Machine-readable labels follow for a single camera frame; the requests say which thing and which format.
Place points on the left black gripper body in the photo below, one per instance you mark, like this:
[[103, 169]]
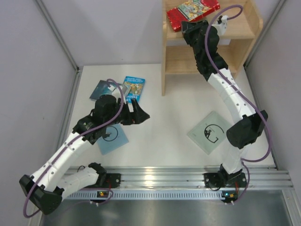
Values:
[[131, 113]]

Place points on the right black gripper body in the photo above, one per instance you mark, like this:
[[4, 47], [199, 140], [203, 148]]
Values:
[[191, 30]]

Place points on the red illustrated book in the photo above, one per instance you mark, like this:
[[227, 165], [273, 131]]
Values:
[[191, 11]]

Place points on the pale green Great Gatsby book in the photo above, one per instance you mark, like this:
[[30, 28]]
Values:
[[210, 132]]

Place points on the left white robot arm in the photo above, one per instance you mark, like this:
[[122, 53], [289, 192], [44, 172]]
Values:
[[47, 187]]

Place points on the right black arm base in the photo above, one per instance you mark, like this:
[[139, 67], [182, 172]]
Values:
[[217, 180]]

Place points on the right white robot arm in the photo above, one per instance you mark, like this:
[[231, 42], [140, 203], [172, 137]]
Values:
[[248, 124]]

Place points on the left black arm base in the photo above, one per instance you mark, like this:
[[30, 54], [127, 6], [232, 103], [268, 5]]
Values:
[[110, 180]]

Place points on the dark blue ocean book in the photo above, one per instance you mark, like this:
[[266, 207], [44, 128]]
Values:
[[103, 88]]

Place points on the wooden two-tier shelf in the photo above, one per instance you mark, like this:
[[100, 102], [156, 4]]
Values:
[[242, 33]]

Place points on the bright blue illustrated book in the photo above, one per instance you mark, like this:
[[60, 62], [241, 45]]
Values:
[[136, 87]]

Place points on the light blue Gatsby book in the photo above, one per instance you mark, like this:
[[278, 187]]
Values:
[[115, 139]]

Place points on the left aluminium frame post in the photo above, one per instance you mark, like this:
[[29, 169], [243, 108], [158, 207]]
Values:
[[77, 71]]

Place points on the aluminium frame post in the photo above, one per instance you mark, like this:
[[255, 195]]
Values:
[[271, 71], [77, 71]]

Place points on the right aluminium frame post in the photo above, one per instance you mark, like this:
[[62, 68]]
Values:
[[271, 71]]

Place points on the slotted grey cable duct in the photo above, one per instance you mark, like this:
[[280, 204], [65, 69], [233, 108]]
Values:
[[154, 195]]

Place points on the aluminium mounting rail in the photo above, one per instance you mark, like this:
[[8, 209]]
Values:
[[261, 178]]

